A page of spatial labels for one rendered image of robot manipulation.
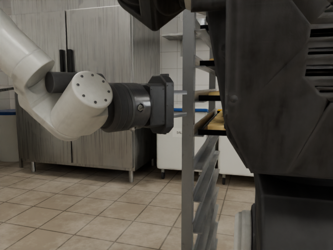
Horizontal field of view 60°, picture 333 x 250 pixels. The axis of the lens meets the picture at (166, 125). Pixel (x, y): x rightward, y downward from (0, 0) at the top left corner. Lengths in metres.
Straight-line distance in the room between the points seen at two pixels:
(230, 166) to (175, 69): 1.40
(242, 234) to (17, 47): 0.41
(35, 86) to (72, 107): 0.10
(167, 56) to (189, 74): 2.88
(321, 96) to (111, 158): 2.79
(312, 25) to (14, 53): 0.39
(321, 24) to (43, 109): 0.41
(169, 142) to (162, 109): 2.40
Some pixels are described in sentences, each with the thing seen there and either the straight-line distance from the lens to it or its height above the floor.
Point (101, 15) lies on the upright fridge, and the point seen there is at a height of 1.65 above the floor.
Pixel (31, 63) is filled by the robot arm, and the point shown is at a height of 1.02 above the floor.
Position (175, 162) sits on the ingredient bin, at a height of 0.21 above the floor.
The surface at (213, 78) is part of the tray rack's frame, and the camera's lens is 1.36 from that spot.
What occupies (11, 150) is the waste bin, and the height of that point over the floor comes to 0.15.
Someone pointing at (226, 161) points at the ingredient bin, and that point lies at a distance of 2.90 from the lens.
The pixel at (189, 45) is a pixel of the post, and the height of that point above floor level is 1.09.
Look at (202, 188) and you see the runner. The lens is 0.91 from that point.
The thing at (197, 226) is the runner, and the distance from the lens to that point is 0.88.
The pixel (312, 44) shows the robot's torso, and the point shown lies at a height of 1.02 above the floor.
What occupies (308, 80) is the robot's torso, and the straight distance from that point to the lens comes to 0.24.
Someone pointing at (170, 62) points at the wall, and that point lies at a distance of 3.61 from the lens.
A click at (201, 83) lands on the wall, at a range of 3.51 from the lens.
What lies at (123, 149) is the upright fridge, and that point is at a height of 0.37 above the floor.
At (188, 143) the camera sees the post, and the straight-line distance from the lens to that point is 0.77.
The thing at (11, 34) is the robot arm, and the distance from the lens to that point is 0.50.
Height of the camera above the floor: 0.99
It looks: 8 degrees down
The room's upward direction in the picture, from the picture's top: straight up
